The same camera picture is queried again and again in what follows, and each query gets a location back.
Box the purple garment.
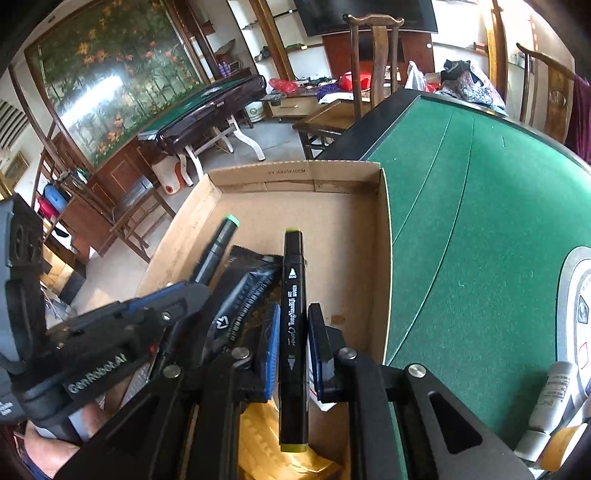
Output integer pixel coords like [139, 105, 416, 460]
[566, 76, 591, 164]

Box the round table control panel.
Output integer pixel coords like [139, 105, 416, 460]
[556, 246, 591, 393]

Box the black marker yellow cap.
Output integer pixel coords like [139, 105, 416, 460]
[278, 227, 310, 453]

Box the white plastic bag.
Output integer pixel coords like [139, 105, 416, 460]
[405, 60, 428, 90]

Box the flower wall painting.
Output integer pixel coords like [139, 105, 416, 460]
[25, 0, 218, 169]

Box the red brown television cabinet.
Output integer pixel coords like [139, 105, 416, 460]
[323, 32, 435, 75]

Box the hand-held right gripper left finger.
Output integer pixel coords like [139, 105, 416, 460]
[55, 302, 282, 480]

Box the white tube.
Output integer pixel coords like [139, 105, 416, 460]
[515, 361, 580, 457]

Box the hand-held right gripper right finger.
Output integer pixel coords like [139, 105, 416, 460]
[307, 302, 536, 480]

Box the cardboard box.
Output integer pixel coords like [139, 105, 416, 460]
[104, 159, 393, 480]

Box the folding mahjong table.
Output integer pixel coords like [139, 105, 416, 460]
[137, 75, 266, 188]

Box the wooden chair plain back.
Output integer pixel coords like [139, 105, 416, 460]
[292, 14, 406, 160]

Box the wooden chair carved back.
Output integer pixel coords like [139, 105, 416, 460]
[516, 42, 578, 144]

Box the black foil snack bag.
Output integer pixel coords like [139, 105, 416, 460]
[203, 244, 284, 365]

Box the white shelf unit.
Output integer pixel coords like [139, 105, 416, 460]
[226, 0, 324, 79]

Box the yellow padded envelope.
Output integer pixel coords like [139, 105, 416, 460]
[238, 401, 345, 480]

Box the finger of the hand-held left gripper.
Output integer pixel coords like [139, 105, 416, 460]
[47, 283, 211, 355]
[121, 281, 189, 313]

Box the black marker green cap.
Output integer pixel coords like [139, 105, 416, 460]
[189, 215, 241, 287]

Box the black television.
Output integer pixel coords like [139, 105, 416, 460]
[293, 0, 438, 38]

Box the person's left hand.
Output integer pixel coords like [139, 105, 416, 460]
[23, 401, 117, 480]

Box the patterned cloth pile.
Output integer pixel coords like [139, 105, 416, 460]
[434, 59, 509, 114]

